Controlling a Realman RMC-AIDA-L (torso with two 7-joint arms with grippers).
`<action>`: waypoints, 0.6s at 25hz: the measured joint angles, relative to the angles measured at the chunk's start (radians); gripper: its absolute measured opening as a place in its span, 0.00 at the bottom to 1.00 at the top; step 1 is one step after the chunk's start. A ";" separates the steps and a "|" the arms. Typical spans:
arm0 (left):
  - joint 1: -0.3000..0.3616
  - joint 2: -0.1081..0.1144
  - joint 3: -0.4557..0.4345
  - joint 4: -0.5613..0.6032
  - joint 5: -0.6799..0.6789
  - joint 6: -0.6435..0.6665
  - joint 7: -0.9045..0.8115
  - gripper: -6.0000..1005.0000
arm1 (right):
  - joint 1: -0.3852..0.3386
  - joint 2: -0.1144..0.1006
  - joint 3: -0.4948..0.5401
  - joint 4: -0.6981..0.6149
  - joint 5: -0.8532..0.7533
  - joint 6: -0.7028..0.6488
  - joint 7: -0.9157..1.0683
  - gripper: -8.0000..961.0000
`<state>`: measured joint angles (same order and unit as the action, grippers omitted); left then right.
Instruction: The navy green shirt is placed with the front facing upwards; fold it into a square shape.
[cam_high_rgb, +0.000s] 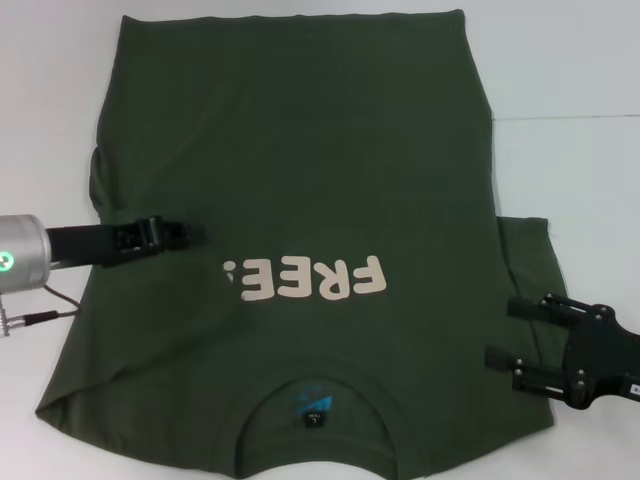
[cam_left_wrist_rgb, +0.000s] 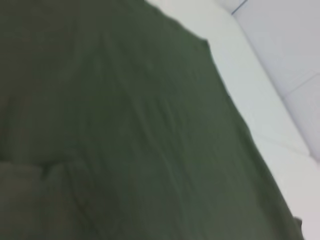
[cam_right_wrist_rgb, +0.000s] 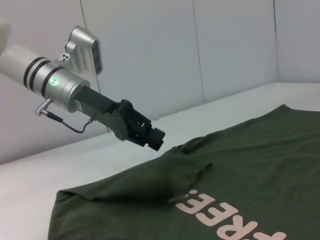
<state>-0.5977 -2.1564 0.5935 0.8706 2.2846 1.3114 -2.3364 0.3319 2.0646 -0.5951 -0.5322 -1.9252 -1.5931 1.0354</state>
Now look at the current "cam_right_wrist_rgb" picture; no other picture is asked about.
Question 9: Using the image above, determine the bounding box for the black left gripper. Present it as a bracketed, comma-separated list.
[74, 85, 166, 152]

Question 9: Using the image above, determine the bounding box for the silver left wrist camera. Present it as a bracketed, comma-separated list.
[58, 25, 104, 76]

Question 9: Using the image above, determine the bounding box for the left arm cable with plug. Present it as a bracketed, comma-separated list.
[33, 98, 95, 134]

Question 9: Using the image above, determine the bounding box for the dark green FREE! t-shirt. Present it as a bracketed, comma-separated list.
[47, 103, 320, 240]

